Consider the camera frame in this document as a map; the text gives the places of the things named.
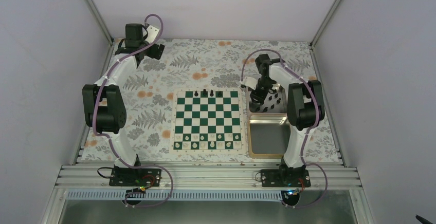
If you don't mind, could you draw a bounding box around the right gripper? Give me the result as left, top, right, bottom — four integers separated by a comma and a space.
250, 77, 274, 104

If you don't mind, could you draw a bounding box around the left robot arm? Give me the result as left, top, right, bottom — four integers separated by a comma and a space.
82, 23, 165, 185

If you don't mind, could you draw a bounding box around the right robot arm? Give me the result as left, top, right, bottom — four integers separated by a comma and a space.
249, 54, 325, 186

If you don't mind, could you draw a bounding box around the green white chess board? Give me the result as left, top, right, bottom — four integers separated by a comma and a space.
169, 88, 247, 155

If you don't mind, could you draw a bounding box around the silver tin with pawns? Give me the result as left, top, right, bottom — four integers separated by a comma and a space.
245, 84, 287, 115

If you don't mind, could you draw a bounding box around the floral table mat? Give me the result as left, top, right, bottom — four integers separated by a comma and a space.
81, 38, 341, 163

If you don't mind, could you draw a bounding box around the empty gold-rimmed tin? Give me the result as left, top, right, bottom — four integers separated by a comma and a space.
247, 114, 290, 159

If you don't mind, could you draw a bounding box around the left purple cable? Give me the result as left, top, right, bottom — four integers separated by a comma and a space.
92, 13, 174, 209

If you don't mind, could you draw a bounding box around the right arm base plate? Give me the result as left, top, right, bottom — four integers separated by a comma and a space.
260, 167, 311, 188

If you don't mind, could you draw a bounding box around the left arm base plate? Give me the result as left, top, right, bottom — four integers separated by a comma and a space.
108, 167, 162, 187

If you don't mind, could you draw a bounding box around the aluminium rail frame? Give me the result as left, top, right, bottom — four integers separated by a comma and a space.
55, 163, 362, 190

